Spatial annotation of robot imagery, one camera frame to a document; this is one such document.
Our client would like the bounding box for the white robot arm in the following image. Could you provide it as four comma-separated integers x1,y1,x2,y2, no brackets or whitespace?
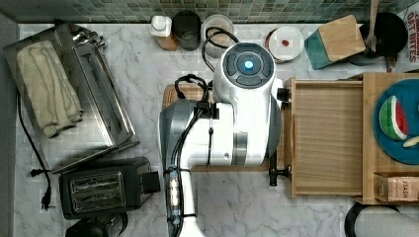
158,42,282,237

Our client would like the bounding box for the clear glass jar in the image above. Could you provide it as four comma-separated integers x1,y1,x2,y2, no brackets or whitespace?
201,14,235,59

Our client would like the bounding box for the dark glass jar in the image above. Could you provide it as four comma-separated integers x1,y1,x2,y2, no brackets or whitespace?
173,10,202,51

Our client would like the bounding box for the steel dish rack tray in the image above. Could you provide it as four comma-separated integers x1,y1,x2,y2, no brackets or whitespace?
4,24,138,174

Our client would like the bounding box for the white cap spice bottle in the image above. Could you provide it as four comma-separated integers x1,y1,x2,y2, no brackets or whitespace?
150,16,178,51

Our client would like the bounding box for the black toaster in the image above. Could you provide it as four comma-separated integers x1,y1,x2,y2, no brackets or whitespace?
59,157,161,220

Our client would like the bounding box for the wooden drawer tray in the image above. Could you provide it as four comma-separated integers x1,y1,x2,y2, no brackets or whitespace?
283,78,363,198

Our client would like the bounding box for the black round appliance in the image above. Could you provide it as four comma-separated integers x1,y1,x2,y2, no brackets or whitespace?
64,212,128,237

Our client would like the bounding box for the teal canister wooden lid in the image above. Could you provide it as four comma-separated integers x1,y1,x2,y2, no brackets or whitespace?
304,15,366,70

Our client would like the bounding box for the beige folded towel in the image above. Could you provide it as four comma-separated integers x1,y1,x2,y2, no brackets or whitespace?
17,40,83,138

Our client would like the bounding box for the wooden shelf board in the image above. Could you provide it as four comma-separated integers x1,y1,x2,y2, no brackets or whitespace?
339,71,419,205

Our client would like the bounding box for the wooden spoon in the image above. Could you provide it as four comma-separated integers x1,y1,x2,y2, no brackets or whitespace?
366,0,379,51

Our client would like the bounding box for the toy watermelon slice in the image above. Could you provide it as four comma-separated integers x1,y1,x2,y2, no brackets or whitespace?
378,96,408,141

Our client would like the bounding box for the stash tea box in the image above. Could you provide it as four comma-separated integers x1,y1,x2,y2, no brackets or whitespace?
375,173,419,202

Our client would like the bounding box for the blue plate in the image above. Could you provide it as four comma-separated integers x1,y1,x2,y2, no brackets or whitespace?
373,79,419,165

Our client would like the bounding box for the toy banana piece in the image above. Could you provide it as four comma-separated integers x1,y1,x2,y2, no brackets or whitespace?
403,136,419,148

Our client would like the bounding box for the oat bites box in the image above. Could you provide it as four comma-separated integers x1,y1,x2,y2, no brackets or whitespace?
388,1,419,72

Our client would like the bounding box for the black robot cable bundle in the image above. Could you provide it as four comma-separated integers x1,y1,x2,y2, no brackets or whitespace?
167,26,241,237

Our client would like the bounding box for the black power cord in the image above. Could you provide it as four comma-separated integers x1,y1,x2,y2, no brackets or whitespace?
17,92,54,211

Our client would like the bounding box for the black ring grey object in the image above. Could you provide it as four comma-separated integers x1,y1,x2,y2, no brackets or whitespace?
344,202,419,237

